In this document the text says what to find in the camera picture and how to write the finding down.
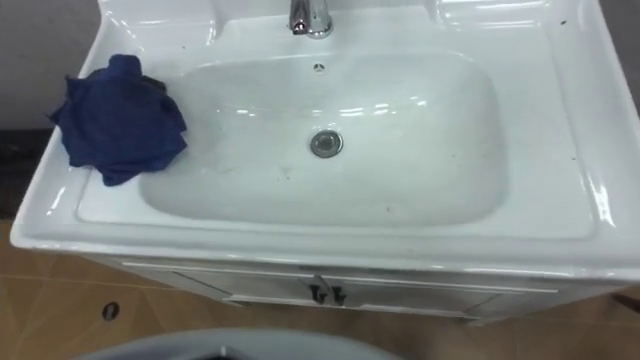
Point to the chrome sink drain plug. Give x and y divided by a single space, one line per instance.
326 144

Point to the white vanity cabinet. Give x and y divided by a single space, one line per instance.
410 295

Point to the chrome faucet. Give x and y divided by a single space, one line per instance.
310 17

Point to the robot body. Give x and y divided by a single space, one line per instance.
240 347

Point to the white ceramic sink basin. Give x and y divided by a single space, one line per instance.
500 125

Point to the dark blue cloth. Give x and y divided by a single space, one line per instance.
120 125

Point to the round metal floor drain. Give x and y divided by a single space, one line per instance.
110 311

